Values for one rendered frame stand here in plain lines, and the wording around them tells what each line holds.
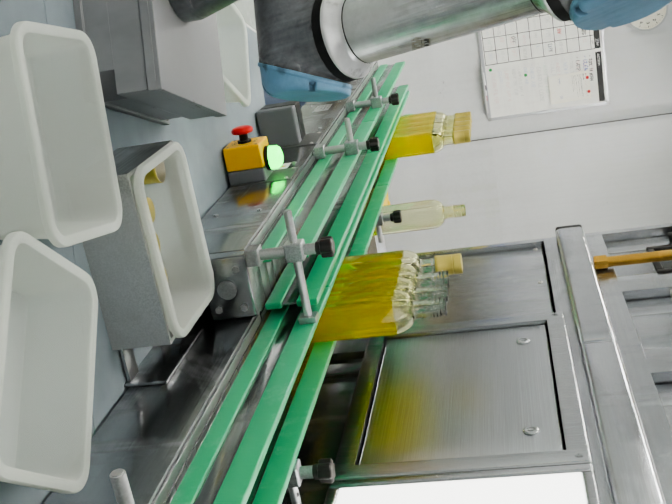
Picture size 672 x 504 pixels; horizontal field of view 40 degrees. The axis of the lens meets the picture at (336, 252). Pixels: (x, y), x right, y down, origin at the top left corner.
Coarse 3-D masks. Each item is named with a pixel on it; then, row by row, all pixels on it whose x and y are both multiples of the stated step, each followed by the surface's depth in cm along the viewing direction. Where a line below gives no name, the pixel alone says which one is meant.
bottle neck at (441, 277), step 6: (420, 276) 151; (426, 276) 151; (432, 276) 151; (438, 276) 151; (444, 276) 150; (420, 282) 151; (426, 282) 151; (432, 282) 151; (438, 282) 151; (444, 282) 150
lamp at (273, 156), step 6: (264, 150) 170; (270, 150) 169; (276, 150) 169; (264, 156) 169; (270, 156) 169; (276, 156) 169; (282, 156) 171; (270, 162) 169; (276, 162) 169; (282, 162) 171; (270, 168) 170; (276, 168) 171
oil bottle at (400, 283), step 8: (368, 280) 150; (376, 280) 149; (384, 280) 148; (392, 280) 148; (400, 280) 147; (408, 280) 148; (336, 288) 149; (344, 288) 148; (352, 288) 148; (360, 288) 147; (368, 288) 146; (376, 288) 146; (384, 288) 145; (392, 288) 145; (400, 288) 145; (408, 288) 145
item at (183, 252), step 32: (160, 160) 116; (160, 192) 126; (192, 192) 126; (160, 224) 127; (192, 224) 127; (160, 256) 112; (192, 256) 128; (160, 288) 113; (192, 288) 129; (192, 320) 120
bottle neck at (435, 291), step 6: (420, 288) 146; (426, 288) 146; (432, 288) 146; (438, 288) 146; (444, 288) 145; (420, 294) 146; (426, 294) 146; (432, 294) 145; (438, 294) 145; (444, 294) 145
